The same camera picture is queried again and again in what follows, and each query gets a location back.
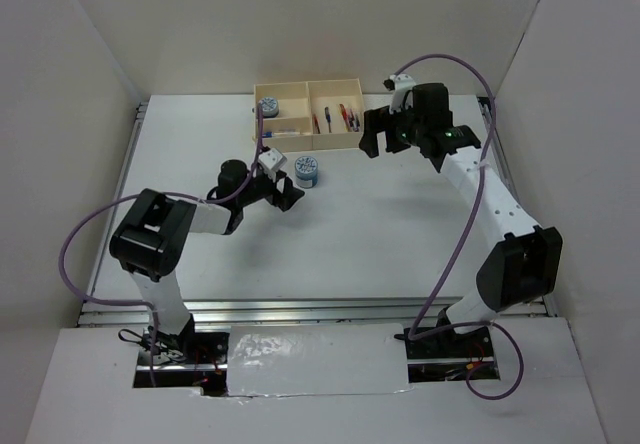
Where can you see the aluminium table frame rail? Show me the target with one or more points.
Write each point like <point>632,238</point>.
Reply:
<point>370,240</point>

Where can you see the blue ink pen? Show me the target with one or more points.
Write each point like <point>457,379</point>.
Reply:
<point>328,119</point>

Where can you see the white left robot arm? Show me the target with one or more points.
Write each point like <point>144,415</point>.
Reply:
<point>149,241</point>

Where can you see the white foil cover plate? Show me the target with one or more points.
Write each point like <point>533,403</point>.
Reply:
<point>316,360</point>

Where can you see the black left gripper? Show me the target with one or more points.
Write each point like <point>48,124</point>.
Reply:
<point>284,200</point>

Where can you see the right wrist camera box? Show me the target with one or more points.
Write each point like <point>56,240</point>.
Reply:
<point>401,87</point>

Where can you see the red gel pen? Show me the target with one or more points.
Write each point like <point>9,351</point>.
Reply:
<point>345,117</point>

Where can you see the blue round jar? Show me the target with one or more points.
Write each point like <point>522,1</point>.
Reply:
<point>269,107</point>
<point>306,169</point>

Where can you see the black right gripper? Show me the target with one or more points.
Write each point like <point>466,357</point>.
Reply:
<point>377,120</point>

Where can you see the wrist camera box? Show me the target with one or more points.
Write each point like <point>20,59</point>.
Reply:
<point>401,87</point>
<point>271,161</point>

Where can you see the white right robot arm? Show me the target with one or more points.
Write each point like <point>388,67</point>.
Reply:
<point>524,257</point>

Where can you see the clear bottle blue cap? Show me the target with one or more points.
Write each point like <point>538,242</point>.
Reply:
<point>282,133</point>

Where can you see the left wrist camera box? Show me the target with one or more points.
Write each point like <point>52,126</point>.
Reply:
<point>271,161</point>

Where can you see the cream compartment tray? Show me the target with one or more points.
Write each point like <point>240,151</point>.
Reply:
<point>298,101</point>

